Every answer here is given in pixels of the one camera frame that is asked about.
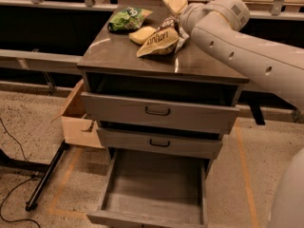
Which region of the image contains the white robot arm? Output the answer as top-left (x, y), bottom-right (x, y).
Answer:
top-left (162, 0), bottom-right (304, 228)

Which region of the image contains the grey middle drawer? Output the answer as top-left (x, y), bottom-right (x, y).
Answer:
top-left (97, 127), bottom-right (222, 159)

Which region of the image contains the grey top drawer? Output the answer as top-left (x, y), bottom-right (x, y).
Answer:
top-left (81, 92), bottom-right (239, 134)

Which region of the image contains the black floor cable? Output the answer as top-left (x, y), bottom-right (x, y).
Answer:
top-left (0, 116), bottom-right (42, 228)

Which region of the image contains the grey metal shelf rail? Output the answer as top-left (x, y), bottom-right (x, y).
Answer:
top-left (0, 49), bottom-right (82, 75)

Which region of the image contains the green chip bag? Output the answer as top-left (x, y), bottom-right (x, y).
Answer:
top-left (107, 7), bottom-right (153, 31)

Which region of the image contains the yellow sponge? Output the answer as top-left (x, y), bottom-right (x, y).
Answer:
top-left (128, 27), bottom-right (155, 45)

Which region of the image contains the cardboard box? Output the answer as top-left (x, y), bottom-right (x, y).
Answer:
top-left (54, 80), bottom-right (103, 148)

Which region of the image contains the brown chip bag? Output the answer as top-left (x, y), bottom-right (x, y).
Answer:
top-left (137, 15), bottom-right (189, 58)

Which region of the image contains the grey drawer cabinet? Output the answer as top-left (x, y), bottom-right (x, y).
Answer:
top-left (77, 5), bottom-right (251, 163)

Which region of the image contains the grey drawer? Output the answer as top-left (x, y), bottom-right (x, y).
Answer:
top-left (97, 127), bottom-right (222, 159)
top-left (81, 92), bottom-right (239, 134)
top-left (86, 149), bottom-right (208, 228)

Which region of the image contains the black stand leg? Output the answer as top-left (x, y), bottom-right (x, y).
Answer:
top-left (25, 141), bottom-right (68, 212)

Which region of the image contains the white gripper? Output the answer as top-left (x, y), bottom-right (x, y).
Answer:
top-left (162, 0), bottom-right (206, 35)

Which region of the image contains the grey bottom drawer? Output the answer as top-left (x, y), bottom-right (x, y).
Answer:
top-left (86, 149), bottom-right (208, 228)

